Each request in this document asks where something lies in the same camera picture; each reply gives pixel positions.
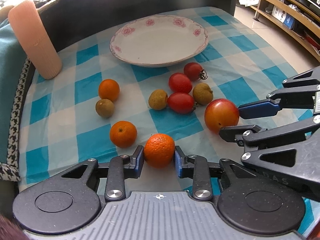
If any small orange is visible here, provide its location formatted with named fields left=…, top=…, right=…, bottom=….
left=98, top=79, right=120, bottom=102
left=110, top=121, right=137, bottom=148

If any brown longan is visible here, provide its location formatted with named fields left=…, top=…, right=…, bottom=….
left=148, top=89, right=168, bottom=111
left=95, top=99, right=114, bottom=118
left=193, top=83, right=214, bottom=105

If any cherry tomato with stem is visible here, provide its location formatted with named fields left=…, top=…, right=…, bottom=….
left=183, top=62, right=208, bottom=81

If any dark coffee table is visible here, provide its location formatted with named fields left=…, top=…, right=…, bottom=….
left=39, top=0, right=236, bottom=51

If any white floral plate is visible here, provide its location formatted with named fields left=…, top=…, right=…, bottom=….
left=110, top=15, right=209, bottom=68

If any blue checkered tablecloth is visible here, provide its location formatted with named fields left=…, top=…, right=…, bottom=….
left=17, top=6, right=315, bottom=237

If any teal blanket houndstooth trim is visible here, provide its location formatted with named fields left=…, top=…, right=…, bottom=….
left=1, top=19, right=34, bottom=182

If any wooden shelf unit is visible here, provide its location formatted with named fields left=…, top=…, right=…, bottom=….
left=238, top=0, right=319, bottom=60

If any pink ribbed cup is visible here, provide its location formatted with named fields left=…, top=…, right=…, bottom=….
left=8, top=0, right=62, bottom=80

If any large red tomato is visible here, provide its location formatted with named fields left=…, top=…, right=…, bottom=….
left=204, top=99, right=240, bottom=134

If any cherry tomato front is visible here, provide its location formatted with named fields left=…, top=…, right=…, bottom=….
left=167, top=93, right=195, bottom=114

